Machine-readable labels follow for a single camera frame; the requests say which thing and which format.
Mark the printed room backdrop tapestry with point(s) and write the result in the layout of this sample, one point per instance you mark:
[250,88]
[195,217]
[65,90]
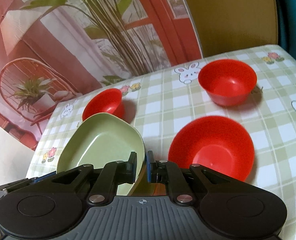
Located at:
[56,50]

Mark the green plaid bunny cloth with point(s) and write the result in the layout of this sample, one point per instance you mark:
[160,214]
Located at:
[161,105]

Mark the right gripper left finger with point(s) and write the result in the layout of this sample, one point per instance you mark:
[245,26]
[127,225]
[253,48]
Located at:
[112,175]

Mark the red plastic bowl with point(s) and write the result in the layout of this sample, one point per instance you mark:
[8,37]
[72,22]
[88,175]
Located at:
[216,142]
[227,82]
[108,101]

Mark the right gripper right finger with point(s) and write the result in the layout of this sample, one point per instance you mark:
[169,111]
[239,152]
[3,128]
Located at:
[168,173]

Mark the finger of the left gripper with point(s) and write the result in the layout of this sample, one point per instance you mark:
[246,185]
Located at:
[42,178]

